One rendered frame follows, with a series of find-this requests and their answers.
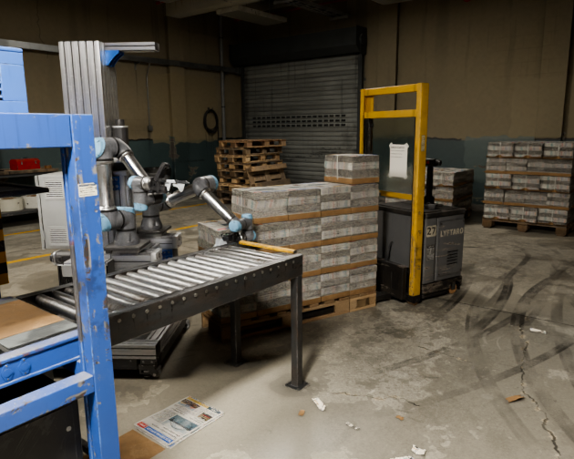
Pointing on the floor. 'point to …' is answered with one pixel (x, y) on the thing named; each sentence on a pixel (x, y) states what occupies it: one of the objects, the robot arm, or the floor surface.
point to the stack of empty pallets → (242, 162)
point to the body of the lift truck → (453, 260)
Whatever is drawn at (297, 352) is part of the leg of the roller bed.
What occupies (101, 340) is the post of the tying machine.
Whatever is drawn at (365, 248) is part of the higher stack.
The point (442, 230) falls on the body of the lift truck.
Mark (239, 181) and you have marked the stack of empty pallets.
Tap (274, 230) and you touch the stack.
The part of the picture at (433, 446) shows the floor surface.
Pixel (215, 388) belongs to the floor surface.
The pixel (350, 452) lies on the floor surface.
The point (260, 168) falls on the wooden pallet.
